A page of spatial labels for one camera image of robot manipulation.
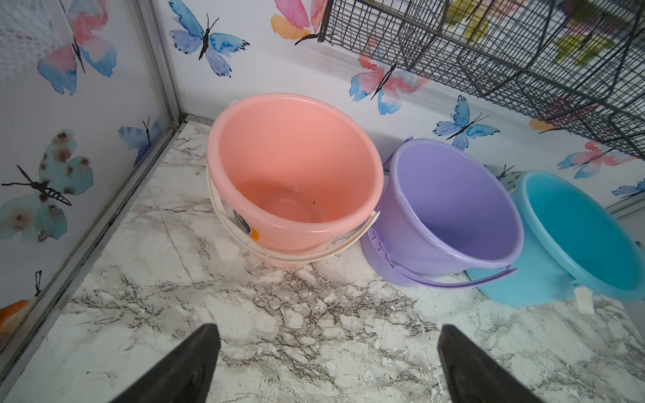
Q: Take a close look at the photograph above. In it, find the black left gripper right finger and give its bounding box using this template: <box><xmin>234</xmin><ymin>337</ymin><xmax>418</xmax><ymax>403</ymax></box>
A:
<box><xmin>438</xmin><ymin>325</ymin><xmax>540</xmax><ymax>402</ymax></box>

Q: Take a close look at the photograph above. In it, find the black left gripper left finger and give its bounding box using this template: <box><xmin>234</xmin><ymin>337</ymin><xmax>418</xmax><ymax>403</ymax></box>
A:
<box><xmin>114</xmin><ymin>323</ymin><xmax>221</xmax><ymax>402</ymax></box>

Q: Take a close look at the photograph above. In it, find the purple plastic bucket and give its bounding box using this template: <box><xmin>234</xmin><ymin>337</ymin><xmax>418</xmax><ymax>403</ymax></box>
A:
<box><xmin>360</xmin><ymin>139</ymin><xmax>524</xmax><ymax>289</ymax></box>

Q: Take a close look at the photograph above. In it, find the teal bucket at back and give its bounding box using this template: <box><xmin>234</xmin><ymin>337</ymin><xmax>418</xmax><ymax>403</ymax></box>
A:
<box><xmin>479</xmin><ymin>171</ymin><xmax>644</xmax><ymax>307</ymax></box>

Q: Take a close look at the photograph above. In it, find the pink plastic bucket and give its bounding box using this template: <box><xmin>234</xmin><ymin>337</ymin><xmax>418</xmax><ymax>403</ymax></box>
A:
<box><xmin>206</xmin><ymin>93</ymin><xmax>384</xmax><ymax>267</ymax></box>

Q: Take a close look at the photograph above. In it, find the black wire wall basket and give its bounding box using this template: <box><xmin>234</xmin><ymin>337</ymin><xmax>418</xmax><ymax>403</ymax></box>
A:
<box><xmin>317</xmin><ymin>1</ymin><xmax>644</xmax><ymax>158</ymax></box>

